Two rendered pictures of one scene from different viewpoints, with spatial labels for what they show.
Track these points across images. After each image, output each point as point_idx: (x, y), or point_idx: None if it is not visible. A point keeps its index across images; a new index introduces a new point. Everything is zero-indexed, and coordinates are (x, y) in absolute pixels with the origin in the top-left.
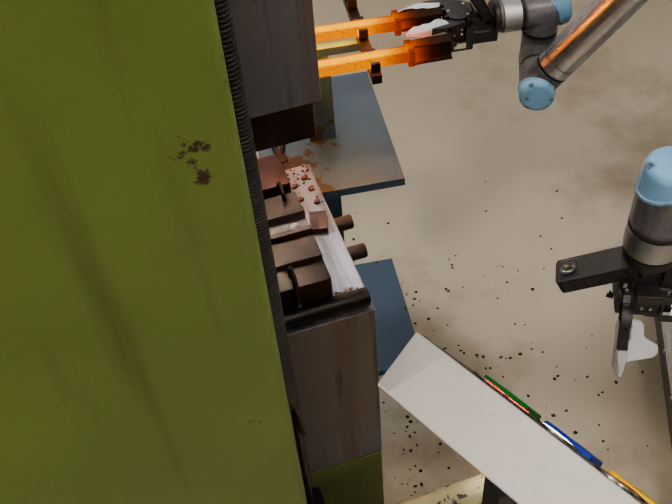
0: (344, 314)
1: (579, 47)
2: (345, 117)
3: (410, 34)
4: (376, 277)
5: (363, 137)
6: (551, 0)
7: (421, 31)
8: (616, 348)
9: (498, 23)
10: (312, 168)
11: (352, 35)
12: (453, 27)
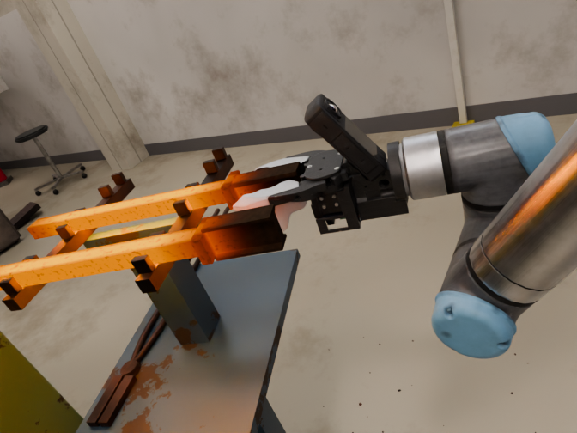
0: None
1: (555, 231)
2: (238, 311)
3: (238, 206)
4: None
5: (239, 346)
6: (503, 133)
7: (252, 201)
8: None
9: (394, 183)
10: (154, 389)
11: (173, 210)
12: (302, 192)
